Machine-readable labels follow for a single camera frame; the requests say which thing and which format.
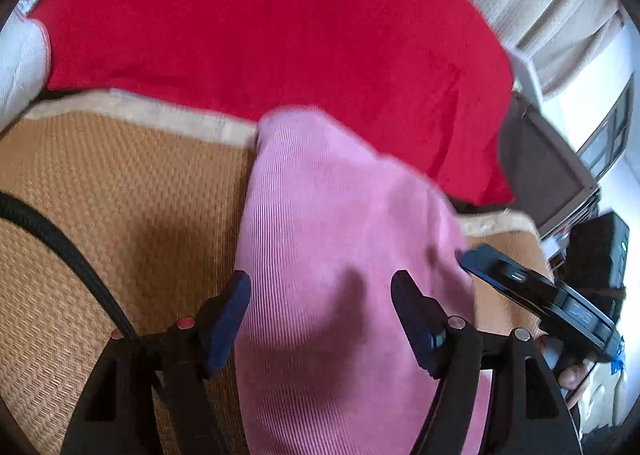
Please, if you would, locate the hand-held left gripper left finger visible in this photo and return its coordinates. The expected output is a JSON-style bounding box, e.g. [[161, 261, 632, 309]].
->
[[60, 271, 252, 455]]

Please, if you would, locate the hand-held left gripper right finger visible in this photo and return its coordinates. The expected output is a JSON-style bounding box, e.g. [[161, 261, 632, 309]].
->
[[391, 270, 583, 455]]

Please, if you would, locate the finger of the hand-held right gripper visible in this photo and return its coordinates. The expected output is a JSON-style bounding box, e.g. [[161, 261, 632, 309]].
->
[[459, 243, 557, 312]]

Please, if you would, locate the pink corduroy jacket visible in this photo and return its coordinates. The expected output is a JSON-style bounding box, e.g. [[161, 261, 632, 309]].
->
[[234, 105, 496, 455]]

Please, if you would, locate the person's right hand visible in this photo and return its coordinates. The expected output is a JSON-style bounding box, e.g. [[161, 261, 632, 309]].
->
[[557, 359, 599, 392]]

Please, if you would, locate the black box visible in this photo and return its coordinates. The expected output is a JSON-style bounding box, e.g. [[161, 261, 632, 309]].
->
[[567, 211, 631, 302]]

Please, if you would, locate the dark brown furniture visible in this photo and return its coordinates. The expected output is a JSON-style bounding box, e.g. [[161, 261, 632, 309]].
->
[[499, 99, 602, 232]]

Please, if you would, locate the window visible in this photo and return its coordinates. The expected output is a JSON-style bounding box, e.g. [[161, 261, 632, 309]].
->
[[575, 80, 637, 182]]

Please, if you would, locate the woven bamboo mat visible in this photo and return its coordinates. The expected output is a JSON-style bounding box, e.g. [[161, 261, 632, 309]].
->
[[0, 89, 557, 455]]

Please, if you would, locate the red blanket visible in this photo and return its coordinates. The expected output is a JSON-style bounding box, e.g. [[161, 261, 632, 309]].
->
[[37, 0, 518, 206]]

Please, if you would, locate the white cloth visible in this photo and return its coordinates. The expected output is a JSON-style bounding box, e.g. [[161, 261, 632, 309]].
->
[[0, 0, 53, 130]]

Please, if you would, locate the black braided cable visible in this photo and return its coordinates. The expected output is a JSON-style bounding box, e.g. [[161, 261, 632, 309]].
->
[[0, 191, 141, 342]]

